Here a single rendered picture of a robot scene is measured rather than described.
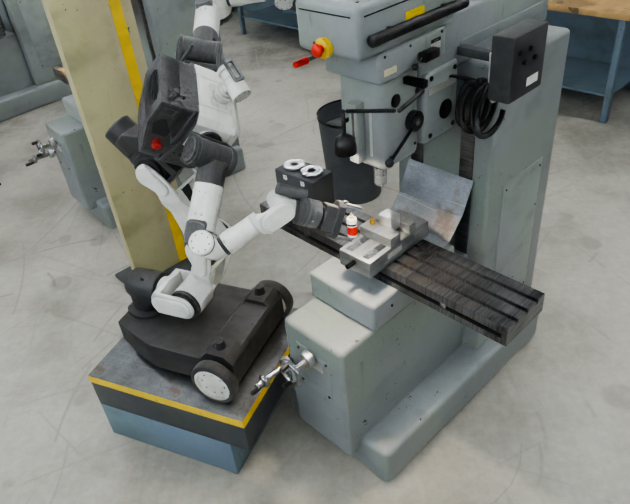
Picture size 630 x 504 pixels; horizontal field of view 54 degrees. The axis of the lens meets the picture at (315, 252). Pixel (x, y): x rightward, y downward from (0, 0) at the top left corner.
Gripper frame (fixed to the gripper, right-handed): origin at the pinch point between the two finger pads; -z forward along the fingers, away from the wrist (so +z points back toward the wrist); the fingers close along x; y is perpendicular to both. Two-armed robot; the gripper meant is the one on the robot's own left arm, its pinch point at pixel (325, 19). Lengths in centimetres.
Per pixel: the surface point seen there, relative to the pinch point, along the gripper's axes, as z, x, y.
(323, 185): -21, 0, -61
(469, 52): -12, 60, -13
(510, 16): -35, 58, 11
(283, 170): -13, -17, -58
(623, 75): -368, -20, 136
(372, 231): -20, 31, -77
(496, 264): -90, 46, -73
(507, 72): -7, 78, -24
